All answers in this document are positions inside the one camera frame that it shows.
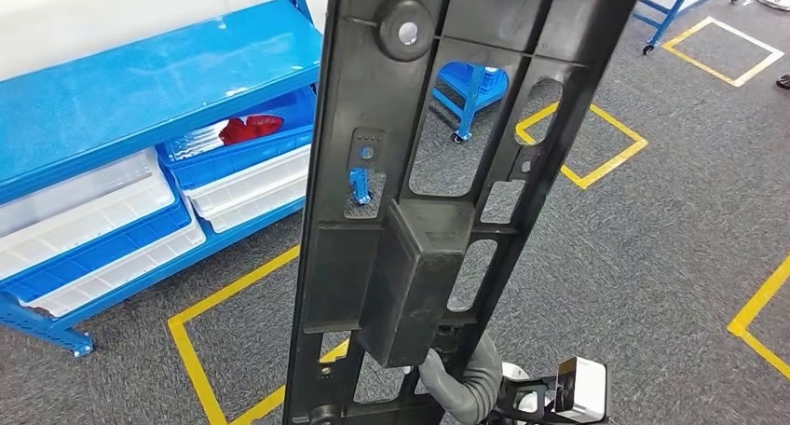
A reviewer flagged red item in tray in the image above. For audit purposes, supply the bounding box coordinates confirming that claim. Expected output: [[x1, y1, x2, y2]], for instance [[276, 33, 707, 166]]
[[217, 114, 286, 147]]

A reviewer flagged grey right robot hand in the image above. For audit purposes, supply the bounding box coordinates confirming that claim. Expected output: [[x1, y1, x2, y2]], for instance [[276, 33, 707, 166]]
[[418, 332, 505, 425]]

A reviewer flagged black plastic frame part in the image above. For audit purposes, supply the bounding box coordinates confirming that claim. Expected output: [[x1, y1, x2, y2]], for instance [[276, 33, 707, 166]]
[[281, 0, 647, 425]]

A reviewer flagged white plastic tray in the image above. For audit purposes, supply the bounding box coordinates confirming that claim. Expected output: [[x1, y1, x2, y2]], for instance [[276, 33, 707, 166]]
[[197, 174, 310, 236], [180, 143, 313, 216], [17, 214, 208, 320], [0, 147, 178, 282]]

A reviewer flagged blue metal shelf rack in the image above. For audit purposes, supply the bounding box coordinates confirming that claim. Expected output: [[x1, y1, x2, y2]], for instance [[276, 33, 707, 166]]
[[0, 0, 374, 359]]

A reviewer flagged blue wheeled rack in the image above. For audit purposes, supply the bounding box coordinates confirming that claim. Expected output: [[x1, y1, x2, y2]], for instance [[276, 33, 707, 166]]
[[633, 0, 753, 57], [430, 60, 511, 145]]

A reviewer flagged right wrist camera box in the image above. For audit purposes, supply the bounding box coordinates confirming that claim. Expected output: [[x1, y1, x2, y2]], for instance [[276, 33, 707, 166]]
[[492, 356, 610, 425]]

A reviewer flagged blue plastic tray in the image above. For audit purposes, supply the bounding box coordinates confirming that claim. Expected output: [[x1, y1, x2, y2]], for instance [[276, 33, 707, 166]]
[[0, 197, 194, 304], [154, 85, 317, 192]]

